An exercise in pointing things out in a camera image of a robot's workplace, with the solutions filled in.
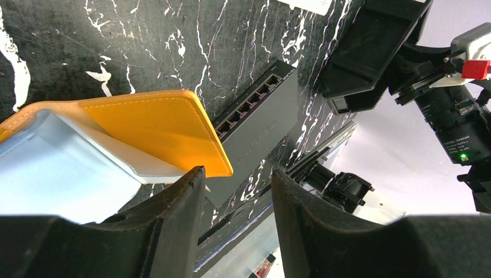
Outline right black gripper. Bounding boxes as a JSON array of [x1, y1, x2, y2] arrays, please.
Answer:
[[387, 23, 490, 213]]

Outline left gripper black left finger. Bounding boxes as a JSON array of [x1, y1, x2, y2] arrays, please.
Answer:
[[1, 166, 206, 277]]

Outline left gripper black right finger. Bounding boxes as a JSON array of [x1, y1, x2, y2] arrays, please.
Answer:
[[272, 170, 490, 277]]

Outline orange leather card holder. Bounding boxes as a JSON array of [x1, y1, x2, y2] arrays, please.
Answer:
[[1, 90, 233, 224]]

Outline black plastic box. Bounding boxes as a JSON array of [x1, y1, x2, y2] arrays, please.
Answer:
[[320, 0, 432, 115]]

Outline white rectangular box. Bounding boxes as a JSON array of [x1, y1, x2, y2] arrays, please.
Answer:
[[279, 0, 333, 16]]

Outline black network switch box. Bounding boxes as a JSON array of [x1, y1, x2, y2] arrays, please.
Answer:
[[206, 60, 298, 208]]

